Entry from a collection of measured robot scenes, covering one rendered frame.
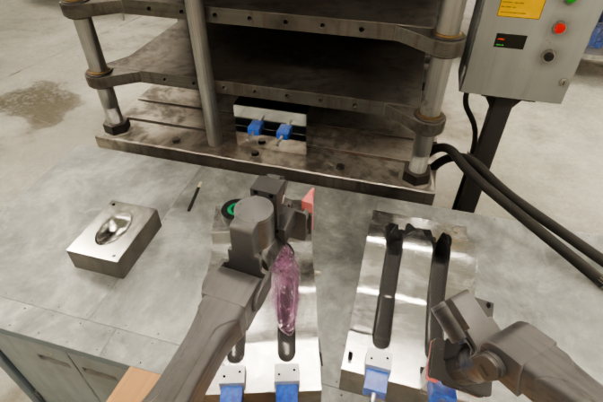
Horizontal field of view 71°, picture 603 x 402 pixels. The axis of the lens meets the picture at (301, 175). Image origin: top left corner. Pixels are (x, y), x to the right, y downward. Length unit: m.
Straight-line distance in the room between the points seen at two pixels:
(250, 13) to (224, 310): 0.99
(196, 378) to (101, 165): 1.19
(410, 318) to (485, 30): 0.82
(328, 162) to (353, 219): 0.31
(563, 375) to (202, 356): 0.43
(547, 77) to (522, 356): 0.97
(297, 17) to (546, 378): 1.08
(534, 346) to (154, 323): 0.81
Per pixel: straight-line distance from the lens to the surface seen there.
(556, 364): 0.64
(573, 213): 2.91
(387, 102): 1.40
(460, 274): 1.07
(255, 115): 1.53
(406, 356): 0.96
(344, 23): 1.31
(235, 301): 0.59
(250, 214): 0.60
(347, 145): 1.62
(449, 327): 0.72
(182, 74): 1.61
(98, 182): 1.57
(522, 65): 1.43
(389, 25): 1.30
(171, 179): 1.50
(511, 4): 1.35
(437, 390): 0.87
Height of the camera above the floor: 1.72
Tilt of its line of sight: 39 degrees down
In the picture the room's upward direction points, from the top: straight up
